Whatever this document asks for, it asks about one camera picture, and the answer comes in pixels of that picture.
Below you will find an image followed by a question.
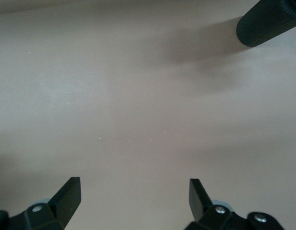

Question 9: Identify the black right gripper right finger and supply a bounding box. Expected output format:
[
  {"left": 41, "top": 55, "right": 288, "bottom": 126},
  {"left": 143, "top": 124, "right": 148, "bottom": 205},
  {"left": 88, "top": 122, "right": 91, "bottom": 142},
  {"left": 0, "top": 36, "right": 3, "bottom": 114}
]
[{"left": 186, "top": 178, "right": 286, "bottom": 230}]

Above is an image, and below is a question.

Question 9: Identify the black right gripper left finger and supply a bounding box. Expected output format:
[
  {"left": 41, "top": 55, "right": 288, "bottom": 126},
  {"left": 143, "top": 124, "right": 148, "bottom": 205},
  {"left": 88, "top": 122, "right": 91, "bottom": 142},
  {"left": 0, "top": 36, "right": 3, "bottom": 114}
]
[{"left": 0, "top": 176, "right": 81, "bottom": 230}]

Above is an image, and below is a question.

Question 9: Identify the black ribbed cylinder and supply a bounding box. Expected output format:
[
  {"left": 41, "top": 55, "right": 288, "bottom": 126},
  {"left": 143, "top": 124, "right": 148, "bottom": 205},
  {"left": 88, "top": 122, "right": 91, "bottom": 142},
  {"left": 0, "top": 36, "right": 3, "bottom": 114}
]
[{"left": 236, "top": 0, "right": 296, "bottom": 48}]

